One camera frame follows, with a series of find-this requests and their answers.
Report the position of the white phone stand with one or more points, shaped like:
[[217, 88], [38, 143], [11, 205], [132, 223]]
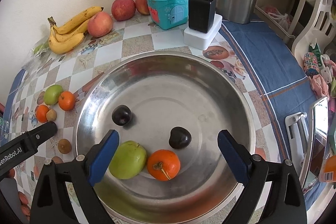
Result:
[[303, 130]]

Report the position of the dark plum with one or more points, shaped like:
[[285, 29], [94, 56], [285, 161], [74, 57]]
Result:
[[122, 115], [179, 138]]

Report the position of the far red apple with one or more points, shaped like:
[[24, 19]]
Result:
[[142, 7]]

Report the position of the clear bag of green fruits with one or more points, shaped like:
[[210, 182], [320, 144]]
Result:
[[37, 55]]

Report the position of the teal toy house box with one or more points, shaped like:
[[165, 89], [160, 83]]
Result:
[[168, 13]]

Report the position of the orange tangerine in basin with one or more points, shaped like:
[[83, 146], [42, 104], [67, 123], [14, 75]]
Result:
[[163, 165]]

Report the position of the brown longan fruit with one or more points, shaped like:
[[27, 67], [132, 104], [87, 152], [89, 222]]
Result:
[[64, 146]]

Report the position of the red apple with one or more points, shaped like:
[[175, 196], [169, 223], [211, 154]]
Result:
[[100, 24], [142, 7], [123, 9]]

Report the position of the yellow banana bunch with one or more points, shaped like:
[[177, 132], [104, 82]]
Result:
[[68, 36]]

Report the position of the front red apple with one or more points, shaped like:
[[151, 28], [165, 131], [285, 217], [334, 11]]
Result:
[[100, 24]]

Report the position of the tan longan fruit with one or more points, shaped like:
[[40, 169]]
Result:
[[51, 115]]

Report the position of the middle red apple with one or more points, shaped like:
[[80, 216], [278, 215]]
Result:
[[123, 9]]

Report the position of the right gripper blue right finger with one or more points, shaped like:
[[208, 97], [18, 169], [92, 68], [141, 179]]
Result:
[[285, 202]]

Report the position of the green fruit in basin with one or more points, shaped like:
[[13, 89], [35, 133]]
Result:
[[128, 160]]

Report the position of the orange tangerine with stem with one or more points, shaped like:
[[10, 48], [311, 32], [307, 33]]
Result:
[[66, 101]]

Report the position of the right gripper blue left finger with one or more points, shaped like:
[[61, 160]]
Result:
[[51, 202]]

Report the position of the green fruit on table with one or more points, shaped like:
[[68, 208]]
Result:
[[52, 94]]

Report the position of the patterned vinyl table cover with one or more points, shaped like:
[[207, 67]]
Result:
[[80, 69]]

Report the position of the white plastic chair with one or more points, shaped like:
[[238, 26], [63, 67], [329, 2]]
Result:
[[312, 23]]

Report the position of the black power adapter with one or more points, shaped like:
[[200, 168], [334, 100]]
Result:
[[201, 14]]

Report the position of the person's left hand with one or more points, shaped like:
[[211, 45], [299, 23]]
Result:
[[22, 197]]

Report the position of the blue plaid tablecloth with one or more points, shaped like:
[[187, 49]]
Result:
[[281, 83]]

